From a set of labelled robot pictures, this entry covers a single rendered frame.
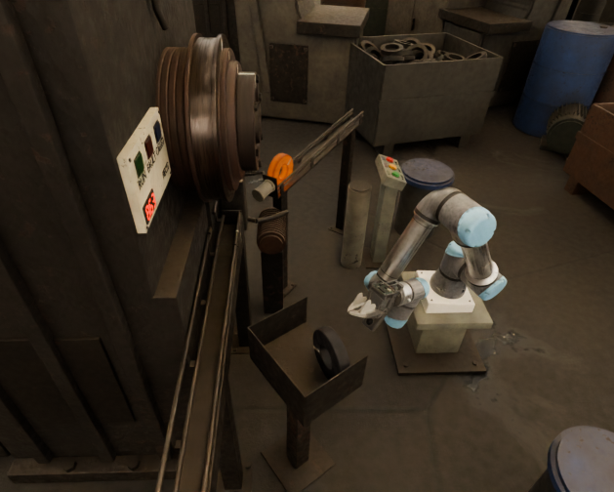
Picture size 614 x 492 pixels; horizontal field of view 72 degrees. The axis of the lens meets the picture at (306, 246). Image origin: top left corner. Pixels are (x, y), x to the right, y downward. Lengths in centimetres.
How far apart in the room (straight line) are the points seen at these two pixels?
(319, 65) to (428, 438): 308
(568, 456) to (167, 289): 120
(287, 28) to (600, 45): 251
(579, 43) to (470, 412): 319
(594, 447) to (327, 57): 330
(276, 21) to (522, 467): 347
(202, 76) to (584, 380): 200
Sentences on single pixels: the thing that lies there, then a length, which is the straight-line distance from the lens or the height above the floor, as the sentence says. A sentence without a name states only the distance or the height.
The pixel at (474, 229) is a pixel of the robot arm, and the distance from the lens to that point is 135.
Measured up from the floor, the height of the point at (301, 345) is 60.
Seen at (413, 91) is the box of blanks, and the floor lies 54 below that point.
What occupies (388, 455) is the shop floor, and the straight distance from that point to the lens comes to 183.
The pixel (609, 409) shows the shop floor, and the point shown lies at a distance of 230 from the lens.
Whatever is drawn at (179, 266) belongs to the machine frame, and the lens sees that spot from 117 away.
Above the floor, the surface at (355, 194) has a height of 50.
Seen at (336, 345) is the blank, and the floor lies 75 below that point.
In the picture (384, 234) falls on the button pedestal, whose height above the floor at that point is 21.
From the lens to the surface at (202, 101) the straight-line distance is 112.
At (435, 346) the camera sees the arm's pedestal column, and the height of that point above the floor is 8.
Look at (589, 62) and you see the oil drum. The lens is 440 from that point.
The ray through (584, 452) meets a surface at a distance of 156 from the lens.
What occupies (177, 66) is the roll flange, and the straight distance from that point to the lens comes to 121.
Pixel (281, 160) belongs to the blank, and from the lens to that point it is 185.
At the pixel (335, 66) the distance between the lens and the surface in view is 396.
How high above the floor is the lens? 163
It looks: 39 degrees down
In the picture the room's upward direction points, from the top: 2 degrees clockwise
